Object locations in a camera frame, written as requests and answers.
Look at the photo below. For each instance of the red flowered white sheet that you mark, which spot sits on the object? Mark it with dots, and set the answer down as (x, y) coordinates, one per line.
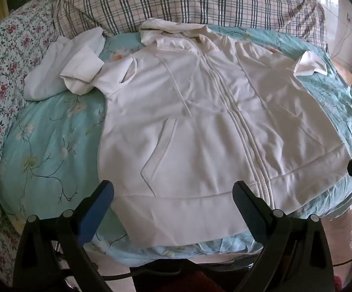
(2, 67)

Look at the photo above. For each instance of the white zip hoodie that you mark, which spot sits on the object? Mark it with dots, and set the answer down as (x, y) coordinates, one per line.
(212, 121)

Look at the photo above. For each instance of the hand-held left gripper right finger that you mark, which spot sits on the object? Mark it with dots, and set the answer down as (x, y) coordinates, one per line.
(249, 214)

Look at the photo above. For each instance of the plaid pillow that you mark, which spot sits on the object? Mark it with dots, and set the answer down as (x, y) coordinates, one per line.
(170, 0)

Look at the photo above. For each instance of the white folded garment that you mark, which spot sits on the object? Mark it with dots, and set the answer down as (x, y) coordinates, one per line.
(43, 77)

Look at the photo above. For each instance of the teal floral blanket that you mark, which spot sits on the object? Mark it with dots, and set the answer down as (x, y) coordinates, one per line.
(51, 146)

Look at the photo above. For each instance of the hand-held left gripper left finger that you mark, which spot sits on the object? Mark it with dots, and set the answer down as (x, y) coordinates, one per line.
(94, 213)

